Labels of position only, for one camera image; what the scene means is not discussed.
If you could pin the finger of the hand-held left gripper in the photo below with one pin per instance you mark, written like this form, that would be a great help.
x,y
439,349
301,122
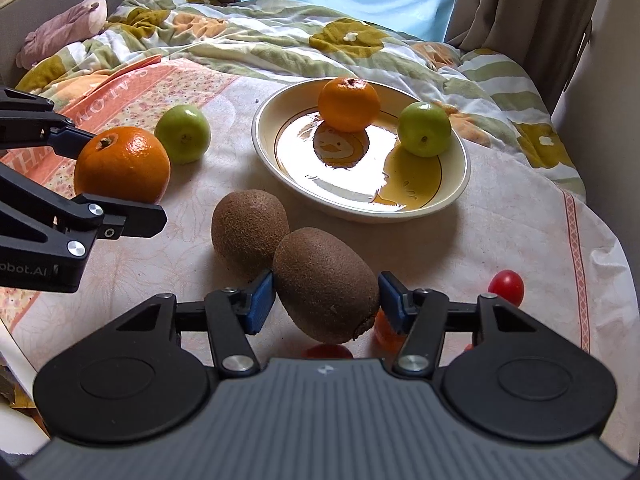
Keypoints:
x,y
30,120
125,220

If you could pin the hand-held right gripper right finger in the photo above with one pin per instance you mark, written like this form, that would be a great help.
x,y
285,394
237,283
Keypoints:
x,y
392,306

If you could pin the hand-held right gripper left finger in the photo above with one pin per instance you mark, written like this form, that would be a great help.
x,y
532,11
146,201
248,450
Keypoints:
x,y
260,306

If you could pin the reddish mandarin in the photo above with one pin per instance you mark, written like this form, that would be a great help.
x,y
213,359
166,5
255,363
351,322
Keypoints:
x,y
385,338

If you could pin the orange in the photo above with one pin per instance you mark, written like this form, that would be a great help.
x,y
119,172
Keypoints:
x,y
349,105
125,165

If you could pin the brown kiwi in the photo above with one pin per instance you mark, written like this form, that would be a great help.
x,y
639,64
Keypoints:
x,y
325,280
245,230

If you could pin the red cherry tomato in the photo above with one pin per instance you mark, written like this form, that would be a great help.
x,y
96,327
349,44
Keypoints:
x,y
327,351
506,285

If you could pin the cream ceramic bowl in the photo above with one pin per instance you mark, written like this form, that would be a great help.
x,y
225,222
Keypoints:
x,y
340,185

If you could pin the pink plush toy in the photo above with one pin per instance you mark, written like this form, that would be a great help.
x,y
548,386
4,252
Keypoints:
x,y
65,25

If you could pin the green apple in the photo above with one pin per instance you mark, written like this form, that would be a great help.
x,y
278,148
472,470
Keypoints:
x,y
424,127
182,132

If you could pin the white pink-bordered cloth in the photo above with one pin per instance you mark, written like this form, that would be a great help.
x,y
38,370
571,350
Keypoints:
x,y
500,220

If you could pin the floral striped quilt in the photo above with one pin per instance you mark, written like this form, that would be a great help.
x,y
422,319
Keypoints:
x,y
280,35

